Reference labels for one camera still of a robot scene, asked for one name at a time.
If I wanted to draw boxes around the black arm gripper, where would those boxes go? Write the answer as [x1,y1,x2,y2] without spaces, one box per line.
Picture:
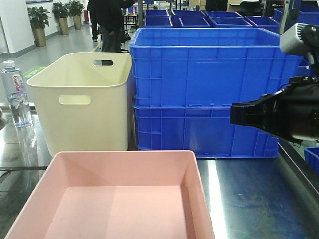
[230,76,319,142]

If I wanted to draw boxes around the pink plastic bin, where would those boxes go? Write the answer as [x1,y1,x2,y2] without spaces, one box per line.
[6,150,215,239]

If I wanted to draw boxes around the lower blue stacked crate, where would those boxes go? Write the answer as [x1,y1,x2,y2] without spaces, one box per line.
[133,100,279,159]

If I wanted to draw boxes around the blue stacked crate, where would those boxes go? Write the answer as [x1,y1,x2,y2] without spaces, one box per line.
[130,28,302,108]
[133,100,279,159]

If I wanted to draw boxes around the upper blue stacked crate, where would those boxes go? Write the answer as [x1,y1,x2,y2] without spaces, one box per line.
[130,28,302,108]

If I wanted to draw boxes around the cream plastic basket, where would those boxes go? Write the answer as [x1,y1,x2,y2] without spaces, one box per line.
[27,52,134,155]

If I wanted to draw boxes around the person in dark clothes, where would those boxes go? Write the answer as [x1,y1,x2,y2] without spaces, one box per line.
[88,0,137,53]

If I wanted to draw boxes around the potted plant gold pot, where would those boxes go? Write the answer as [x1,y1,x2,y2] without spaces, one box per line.
[27,6,50,47]

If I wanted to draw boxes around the clear water bottle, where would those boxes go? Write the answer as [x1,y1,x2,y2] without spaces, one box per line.
[0,60,32,127]

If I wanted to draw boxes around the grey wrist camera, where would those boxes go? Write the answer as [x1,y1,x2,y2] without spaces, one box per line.
[280,23,310,56]

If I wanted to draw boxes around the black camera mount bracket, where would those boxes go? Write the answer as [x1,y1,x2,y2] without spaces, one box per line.
[301,25,319,77]

